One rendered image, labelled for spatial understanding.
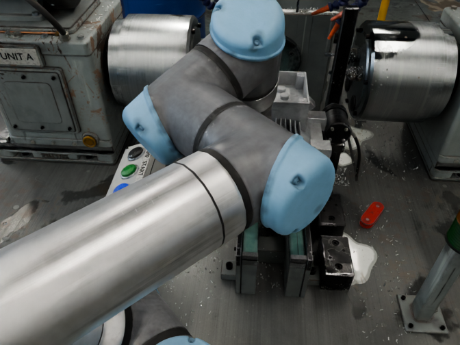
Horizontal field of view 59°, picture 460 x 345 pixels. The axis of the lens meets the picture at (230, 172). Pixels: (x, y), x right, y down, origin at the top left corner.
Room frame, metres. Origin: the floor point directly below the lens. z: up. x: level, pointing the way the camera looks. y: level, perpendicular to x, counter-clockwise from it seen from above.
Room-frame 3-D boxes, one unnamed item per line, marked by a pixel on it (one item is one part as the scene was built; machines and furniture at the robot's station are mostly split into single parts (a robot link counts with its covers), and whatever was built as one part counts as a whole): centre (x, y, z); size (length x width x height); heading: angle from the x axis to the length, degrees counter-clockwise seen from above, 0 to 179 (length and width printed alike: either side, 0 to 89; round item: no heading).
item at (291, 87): (0.70, -0.10, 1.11); 0.12 x 0.11 x 0.07; 175
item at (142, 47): (1.00, 0.23, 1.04); 0.37 x 0.25 x 0.25; 86
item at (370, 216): (0.67, -0.35, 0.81); 0.09 x 0.03 x 0.02; 140
